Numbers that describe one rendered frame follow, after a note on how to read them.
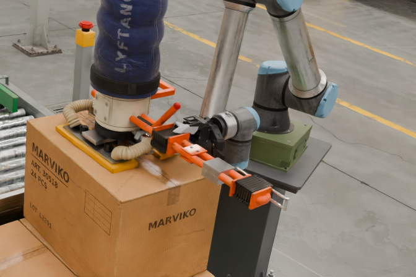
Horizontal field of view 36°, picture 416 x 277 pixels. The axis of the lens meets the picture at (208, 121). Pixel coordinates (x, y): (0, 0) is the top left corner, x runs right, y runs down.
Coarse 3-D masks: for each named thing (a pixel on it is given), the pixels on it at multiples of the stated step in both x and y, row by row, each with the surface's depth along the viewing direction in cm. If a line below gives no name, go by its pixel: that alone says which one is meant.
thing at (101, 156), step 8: (56, 128) 219; (64, 128) 218; (72, 128) 219; (80, 128) 215; (88, 128) 215; (64, 136) 216; (72, 136) 214; (80, 136) 214; (80, 144) 210; (88, 144) 210; (104, 144) 207; (112, 144) 207; (88, 152) 207; (96, 152) 207; (104, 152) 206; (96, 160) 205; (104, 160) 203; (112, 160) 202; (120, 160) 203; (128, 160) 205; (112, 168) 199; (120, 168) 200; (128, 168) 203
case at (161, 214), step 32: (32, 128) 222; (32, 160) 227; (64, 160) 208; (160, 160) 212; (32, 192) 231; (64, 192) 212; (96, 192) 196; (128, 192) 191; (160, 192) 195; (192, 192) 205; (32, 224) 236; (64, 224) 216; (96, 224) 199; (128, 224) 191; (160, 224) 201; (192, 224) 211; (64, 256) 220; (96, 256) 203; (128, 256) 197; (160, 256) 207; (192, 256) 218
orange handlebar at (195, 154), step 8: (160, 80) 239; (168, 88) 233; (152, 96) 226; (160, 96) 229; (136, 120) 205; (152, 120) 206; (144, 128) 202; (176, 144) 193; (184, 144) 196; (192, 144) 195; (184, 152) 190; (192, 152) 189; (200, 152) 190; (192, 160) 188; (200, 160) 186; (224, 176) 180; (232, 176) 183; (240, 176) 181; (256, 200) 172; (264, 200) 172
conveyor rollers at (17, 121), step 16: (0, 112) 324; (0, 128) 306; (16, 128) 304; (0, 144) 289; (16, 144) 294; (0, 160) 280; (16, 160) 277; (0, 176) 263; (16, 176) 267; (0, 192) 254
